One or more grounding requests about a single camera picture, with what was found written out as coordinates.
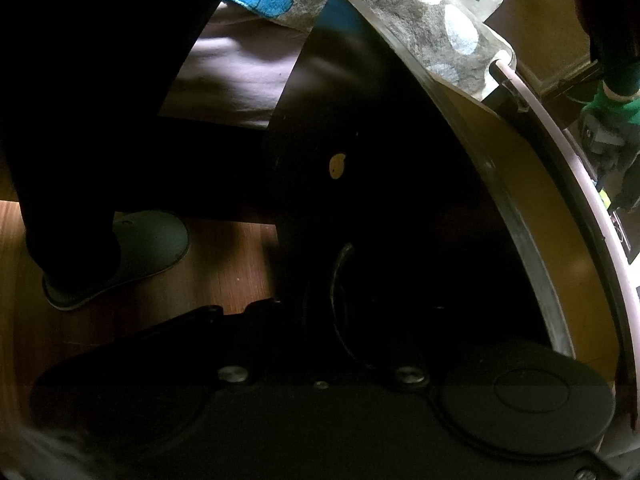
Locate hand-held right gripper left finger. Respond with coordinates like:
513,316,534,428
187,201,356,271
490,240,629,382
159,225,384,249
140,299,306,386

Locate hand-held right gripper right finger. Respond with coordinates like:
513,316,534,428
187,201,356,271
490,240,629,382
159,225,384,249
380,302,451,388

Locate brown wooden drawer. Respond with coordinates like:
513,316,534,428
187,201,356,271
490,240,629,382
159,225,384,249
260,0,626,376

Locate person's left forearm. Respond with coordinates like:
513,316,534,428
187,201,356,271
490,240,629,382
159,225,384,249
562,0,640,83

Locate grey slipper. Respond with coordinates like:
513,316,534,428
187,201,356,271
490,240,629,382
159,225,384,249
42,210,191,311

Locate grey dotted cartoon blanket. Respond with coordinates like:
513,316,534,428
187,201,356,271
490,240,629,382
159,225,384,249
220,0,516,106

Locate pink bed sheet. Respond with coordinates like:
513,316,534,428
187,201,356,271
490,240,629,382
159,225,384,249
160,2,311,128

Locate person's black trouser leg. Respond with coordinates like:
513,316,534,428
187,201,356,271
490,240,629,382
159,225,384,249
0,0,256,306

